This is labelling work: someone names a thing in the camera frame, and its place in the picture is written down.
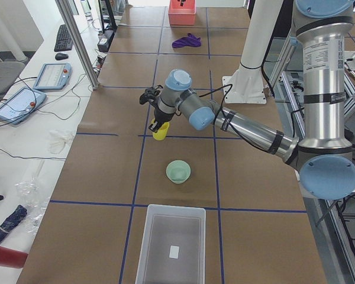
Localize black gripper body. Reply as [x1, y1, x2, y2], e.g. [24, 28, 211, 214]
[153, 108, 174, 127]

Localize yellow plastic cup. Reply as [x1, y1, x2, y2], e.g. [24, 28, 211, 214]
[153, 122, 170, 141]

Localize light green bowl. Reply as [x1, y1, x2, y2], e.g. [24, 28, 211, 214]
[166, 160, 191, 184]

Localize purple microfiber cloth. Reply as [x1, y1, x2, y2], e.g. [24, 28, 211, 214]
[172, 33, 202, 49]

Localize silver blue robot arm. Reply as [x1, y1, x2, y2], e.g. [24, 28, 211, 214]
[140, 1, 355, 200]

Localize translucent plastic storage box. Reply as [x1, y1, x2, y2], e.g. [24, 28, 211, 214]
[135, 204, 206, 283]

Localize white crumpled gloves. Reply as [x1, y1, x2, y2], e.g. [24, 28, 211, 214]
[48, 130, 75, 154]

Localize red plastic bin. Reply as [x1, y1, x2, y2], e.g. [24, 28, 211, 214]
[167, 0, 196, 25]

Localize far teach pendant tablet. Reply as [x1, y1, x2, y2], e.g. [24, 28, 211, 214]
[33, 63, 72, 92]

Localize teach pendant tablet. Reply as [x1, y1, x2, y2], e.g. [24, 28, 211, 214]
[33, 63, 72, 92]
[0, 87, 46, 124]

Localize black computer mouse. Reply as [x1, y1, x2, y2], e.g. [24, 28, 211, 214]
[54, 53, 69, 61]

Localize black keyboard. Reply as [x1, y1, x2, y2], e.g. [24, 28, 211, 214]
[54, 24, 73, 52]

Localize near teach pendant tablet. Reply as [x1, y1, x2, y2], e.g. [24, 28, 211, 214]
[0, 87, 46, 124]

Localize clear crumpled plastic bag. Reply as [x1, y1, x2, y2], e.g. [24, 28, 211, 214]
[15, 178, 49, 235]

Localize folded blue umbrella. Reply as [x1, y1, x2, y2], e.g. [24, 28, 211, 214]
[0, 205, 27, 243]

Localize grey office chair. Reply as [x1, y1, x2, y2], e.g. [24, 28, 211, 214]
[0, 58, 25, 97]

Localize red bottle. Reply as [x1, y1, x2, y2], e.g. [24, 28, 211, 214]
[0, 246, 28, 269]

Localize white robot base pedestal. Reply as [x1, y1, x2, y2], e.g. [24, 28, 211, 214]
[222, 0, 283, 104]

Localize aluminium frame post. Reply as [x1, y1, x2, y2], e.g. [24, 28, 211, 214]
[55, 0, 99, 90]

